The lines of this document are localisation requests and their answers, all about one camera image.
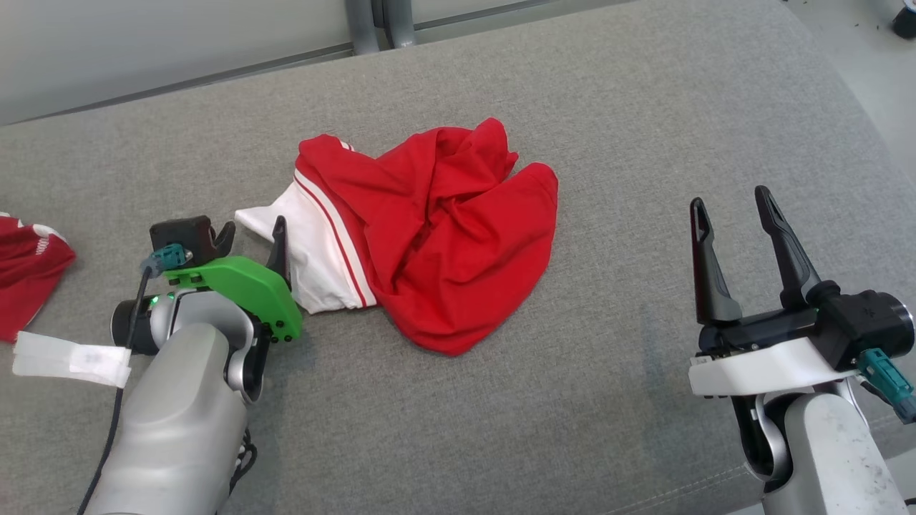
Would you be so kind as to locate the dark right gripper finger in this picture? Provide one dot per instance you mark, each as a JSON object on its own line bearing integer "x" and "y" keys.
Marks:
{"x": 791, "y": 272}
{"x": 712, "y": 293}

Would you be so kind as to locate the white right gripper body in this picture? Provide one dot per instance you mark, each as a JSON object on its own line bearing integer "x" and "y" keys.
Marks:
{"x": 758, "y": 368}

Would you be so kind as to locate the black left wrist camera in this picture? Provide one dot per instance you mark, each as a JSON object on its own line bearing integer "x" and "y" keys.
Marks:
{"x": 179, "y": 239}

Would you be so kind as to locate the red shorts with white trim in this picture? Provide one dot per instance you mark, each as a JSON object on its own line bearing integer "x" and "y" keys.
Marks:
{"x": 28, "y": 272}

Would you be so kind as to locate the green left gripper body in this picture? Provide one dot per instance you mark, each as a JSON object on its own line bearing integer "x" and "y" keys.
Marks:
{"x": 250, "y": 286}

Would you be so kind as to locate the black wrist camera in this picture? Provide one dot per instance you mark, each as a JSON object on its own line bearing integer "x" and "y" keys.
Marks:
{"x": 179, "y": 239}
{"x": 855, "y": 322}

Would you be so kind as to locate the grey fabric sofa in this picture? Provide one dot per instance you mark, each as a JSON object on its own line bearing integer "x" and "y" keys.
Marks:
{"x": 572, "y": 429}

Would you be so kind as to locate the black wheel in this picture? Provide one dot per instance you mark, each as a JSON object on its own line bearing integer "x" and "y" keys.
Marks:
{"x": 905, "y": 21}

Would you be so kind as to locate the grey round partition post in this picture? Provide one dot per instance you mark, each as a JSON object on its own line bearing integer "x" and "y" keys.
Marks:
{"x": 399, "y": 21}
{"x": 363, "y": 25}

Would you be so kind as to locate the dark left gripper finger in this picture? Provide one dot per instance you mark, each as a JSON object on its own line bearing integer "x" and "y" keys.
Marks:
{"x": 225, "y": 239}
{"x": 279, "y": 250}

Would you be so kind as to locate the red and white t-shirt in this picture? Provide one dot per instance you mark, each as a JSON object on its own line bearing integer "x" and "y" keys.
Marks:
{"x": 458, "y": 272}

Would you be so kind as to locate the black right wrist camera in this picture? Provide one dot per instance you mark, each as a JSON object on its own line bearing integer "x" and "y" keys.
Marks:
{"x": 855, "y": 322}

